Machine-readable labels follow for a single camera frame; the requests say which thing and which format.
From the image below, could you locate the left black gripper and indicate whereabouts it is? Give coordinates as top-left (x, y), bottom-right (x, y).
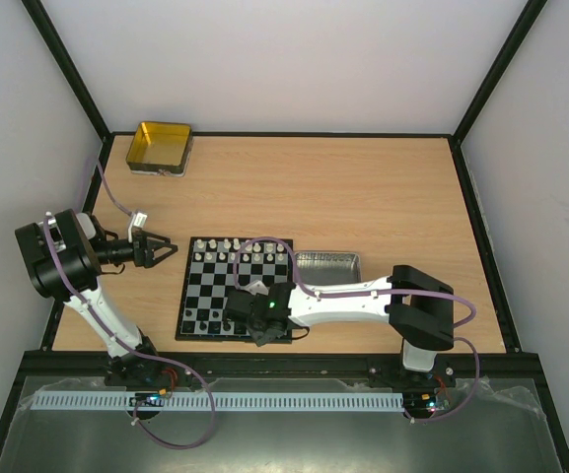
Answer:
top-left (92, 230), bottom-right (178, 269)

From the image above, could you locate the black and silver chessboard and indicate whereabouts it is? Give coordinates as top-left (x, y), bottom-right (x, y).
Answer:
top-left (175, 236), bottom-right (292, 342)

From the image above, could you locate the pink tin with chess pieces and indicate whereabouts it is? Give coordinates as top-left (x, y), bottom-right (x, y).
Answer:
top-left (295, 251), bottom-right (362, 286)

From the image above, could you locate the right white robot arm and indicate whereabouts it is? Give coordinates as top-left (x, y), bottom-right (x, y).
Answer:
top-left (223, 265), bottom-right (454, 386)

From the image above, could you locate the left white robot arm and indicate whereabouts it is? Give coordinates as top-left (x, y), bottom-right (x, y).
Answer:
top-left (15, 209), bottom-right (178, 386)

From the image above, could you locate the gold open tin lid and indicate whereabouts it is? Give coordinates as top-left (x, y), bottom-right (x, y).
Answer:
top-left (125, 121), bottom-right (193, 177)

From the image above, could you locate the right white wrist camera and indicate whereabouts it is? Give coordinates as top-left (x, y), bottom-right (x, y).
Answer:
top-left (244, 280), bottom-right (269, 296)

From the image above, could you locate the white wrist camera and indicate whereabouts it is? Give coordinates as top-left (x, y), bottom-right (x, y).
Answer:
top-left (244, 280), bottom-right (269, 296)
top-left (126, 210), bottom-right (148, 242)

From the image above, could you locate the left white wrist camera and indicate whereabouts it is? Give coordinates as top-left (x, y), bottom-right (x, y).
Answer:
top-left (126, 210), bottom-right (148, 242)

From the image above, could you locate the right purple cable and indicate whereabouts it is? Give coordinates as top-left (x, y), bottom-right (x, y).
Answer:
top-left (233, 236), bottom-right (482, 425)

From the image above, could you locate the purple cable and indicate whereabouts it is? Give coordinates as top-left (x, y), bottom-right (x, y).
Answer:
top-left (44, 156), bottom-right (216, 450)
top-left (233, 236), bottom-right (482, 425)

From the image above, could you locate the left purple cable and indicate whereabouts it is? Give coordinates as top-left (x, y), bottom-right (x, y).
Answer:
top-left (44, 156), bottom-right (216, 450)

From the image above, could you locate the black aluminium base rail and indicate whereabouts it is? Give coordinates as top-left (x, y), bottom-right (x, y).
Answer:
top-left (16, 351), bottom-right (546, 391)

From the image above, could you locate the white slotted cable duct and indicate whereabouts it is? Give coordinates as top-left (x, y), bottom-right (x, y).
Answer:
top-left (31, 391), bottom-right (403, 413)

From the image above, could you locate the black cage frame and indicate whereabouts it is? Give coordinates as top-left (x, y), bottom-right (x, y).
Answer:
top-left (0, 0), bottom-right (569, 473)

